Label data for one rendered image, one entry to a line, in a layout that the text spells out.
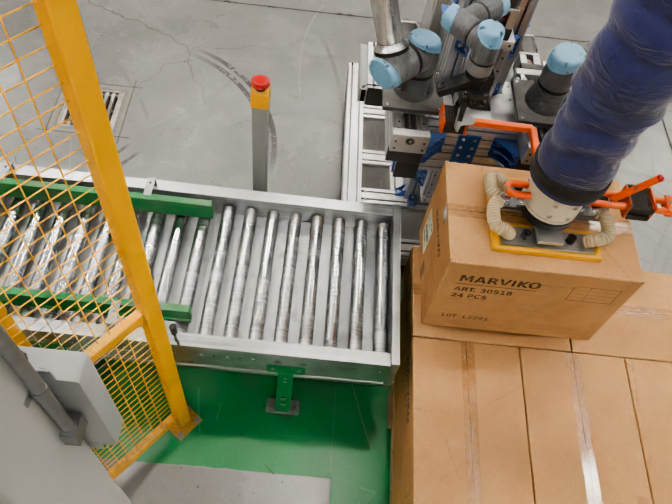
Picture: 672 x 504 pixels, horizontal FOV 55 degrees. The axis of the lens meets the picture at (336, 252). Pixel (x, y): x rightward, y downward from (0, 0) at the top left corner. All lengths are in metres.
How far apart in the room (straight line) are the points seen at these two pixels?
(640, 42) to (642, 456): 1.47
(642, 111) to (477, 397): 1.15
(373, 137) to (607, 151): 1.82
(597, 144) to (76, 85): 1.21
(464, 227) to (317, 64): 2.26
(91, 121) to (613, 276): 1.53
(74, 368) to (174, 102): 2.94
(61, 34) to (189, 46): 3.05
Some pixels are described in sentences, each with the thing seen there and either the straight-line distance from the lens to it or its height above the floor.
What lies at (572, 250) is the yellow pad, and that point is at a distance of 2.07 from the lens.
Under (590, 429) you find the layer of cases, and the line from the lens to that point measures 2.47.
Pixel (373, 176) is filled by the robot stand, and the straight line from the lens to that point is 3.21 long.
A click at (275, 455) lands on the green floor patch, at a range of 2.74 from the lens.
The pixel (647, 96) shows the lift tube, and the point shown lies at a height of 1.70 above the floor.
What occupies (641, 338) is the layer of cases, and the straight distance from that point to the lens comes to 2.73.
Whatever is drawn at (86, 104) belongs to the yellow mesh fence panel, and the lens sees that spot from 1.24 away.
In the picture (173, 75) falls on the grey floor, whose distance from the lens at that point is 3.98.
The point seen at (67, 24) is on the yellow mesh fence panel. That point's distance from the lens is 1.13.
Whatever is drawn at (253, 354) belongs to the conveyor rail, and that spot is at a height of 0.58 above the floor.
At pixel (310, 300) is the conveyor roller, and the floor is 0.55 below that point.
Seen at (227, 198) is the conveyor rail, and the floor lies 0.59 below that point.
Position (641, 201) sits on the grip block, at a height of 1.22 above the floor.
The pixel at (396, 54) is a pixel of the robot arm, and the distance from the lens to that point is 2.18.
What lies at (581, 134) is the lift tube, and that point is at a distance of 1.75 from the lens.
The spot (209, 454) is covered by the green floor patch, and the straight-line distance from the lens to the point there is 2.75.
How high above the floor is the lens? 2.64
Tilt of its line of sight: 56 degrees down
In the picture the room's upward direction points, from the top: 10 degrees clockwise
